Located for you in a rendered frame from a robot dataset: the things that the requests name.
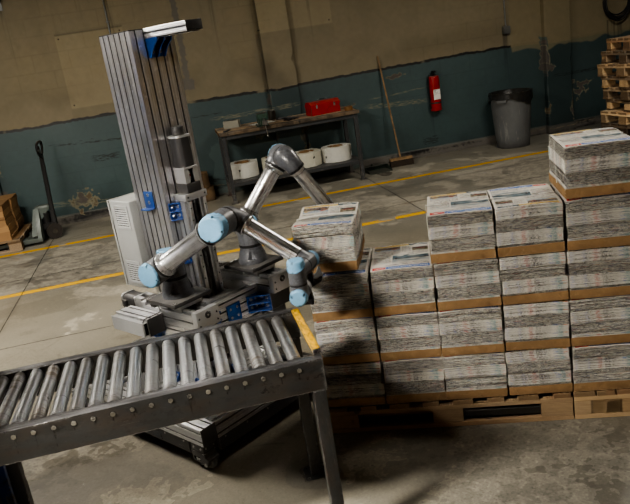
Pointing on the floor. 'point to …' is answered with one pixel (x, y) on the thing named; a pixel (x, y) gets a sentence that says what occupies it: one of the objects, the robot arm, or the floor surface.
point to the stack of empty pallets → (629, 82)
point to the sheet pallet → (1, 224)
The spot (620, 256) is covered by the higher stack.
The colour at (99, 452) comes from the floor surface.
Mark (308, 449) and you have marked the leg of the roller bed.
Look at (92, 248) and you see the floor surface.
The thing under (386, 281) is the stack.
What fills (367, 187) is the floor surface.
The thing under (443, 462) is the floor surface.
